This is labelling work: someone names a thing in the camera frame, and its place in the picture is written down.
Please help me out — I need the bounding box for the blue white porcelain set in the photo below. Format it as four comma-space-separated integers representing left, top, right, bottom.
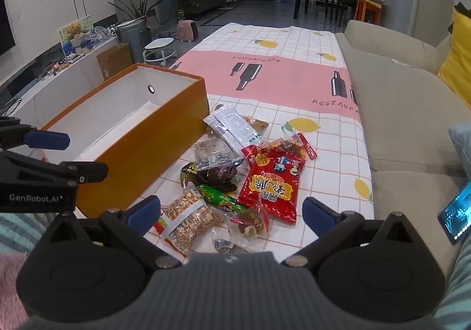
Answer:
72, 24, 118, 54

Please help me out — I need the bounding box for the clear chocolate snack packet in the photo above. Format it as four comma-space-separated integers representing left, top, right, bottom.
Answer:
228, 205, 271, 238

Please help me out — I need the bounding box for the pink heater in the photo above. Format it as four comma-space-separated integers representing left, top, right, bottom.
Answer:
178, 20, 199, 43

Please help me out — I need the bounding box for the long-leaf potted plant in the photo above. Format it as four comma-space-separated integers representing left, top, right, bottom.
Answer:
108, 0, 164, 27

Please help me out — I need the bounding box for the green sausage packet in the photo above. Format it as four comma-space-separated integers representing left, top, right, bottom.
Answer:
197, 184, 251, 215

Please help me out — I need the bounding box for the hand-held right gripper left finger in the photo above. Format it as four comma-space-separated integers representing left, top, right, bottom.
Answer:
48, 195, 183, 272

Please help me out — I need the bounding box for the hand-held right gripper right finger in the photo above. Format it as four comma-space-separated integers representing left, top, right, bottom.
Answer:
281, 197, 424, 272

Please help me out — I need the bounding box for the dark snack packet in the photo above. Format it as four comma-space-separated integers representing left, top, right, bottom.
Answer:
180, 162, 240, 194

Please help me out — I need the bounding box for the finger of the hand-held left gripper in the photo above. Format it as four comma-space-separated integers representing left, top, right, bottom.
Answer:
0, 116, 71, 151
0, 150, 110, 186

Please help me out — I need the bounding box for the brown cardboard box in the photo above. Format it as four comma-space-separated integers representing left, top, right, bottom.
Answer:
96, 43, 133, 81

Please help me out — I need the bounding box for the beige sofa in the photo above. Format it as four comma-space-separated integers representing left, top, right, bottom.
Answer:
335, 19, 471, 268

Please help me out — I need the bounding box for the yellow cushion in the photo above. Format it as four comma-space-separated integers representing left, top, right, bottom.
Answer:
437, 8, 471, 110

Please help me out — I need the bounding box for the clear packet of white balls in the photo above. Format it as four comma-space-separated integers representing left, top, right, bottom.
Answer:
193, 139, 245, 169

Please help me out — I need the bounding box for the white rolling stool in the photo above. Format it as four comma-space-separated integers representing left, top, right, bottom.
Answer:
143, 39, 177, 67

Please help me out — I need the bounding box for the orange stool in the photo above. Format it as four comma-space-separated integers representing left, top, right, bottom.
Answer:
354, 0, 385, 26

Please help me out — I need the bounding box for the pink fluffy blanket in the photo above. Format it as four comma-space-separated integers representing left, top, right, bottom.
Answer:
0, 251, 37, 319

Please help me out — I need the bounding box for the clear crinkled snack packet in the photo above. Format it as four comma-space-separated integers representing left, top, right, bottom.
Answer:
211, 227, 251, 253

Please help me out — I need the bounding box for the small orange-red snack packet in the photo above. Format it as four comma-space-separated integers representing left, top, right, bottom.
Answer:
261, 132, 319, 161

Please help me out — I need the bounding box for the peanut snack packet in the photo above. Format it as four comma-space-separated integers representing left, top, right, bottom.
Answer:
154, 188, 225, 256

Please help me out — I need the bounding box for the smartphone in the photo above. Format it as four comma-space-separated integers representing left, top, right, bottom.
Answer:
438, 179, 471, 245

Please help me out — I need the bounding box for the large red snack packet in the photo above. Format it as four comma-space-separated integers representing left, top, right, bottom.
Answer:
236, 145, 308, 226

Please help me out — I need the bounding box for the teddy bear picture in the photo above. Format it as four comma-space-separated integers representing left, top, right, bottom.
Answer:
59, 14, 92, 44

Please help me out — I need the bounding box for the teal striped blanket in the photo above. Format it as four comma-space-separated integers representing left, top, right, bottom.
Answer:
0, 212, 52, 253

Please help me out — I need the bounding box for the row of small figurines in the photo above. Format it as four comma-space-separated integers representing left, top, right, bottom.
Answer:
48, 52, 79, 75

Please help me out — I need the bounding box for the black cable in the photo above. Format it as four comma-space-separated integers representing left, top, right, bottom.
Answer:
0, 98, 23, 117

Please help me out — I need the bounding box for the grey trash can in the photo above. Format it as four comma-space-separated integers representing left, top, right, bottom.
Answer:
117, 19, 152, 65

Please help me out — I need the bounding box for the pink white printed tablecloth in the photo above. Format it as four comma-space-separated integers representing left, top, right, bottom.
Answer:
156, 23, 378, 264

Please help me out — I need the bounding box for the white marble cabinet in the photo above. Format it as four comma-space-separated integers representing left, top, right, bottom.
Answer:
0, 36, 122, 132

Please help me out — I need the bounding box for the orange cardboard box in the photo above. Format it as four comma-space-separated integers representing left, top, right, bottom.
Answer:
39, 62, 210, 218

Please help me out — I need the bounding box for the small brown snack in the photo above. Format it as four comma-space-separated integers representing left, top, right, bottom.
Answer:
245, 117, 269, 132

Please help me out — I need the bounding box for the white snack packet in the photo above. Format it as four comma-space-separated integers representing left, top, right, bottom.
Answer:
203, 104, 263, 154

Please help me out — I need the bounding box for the television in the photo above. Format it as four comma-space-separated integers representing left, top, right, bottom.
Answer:
0, 0, 17, 58

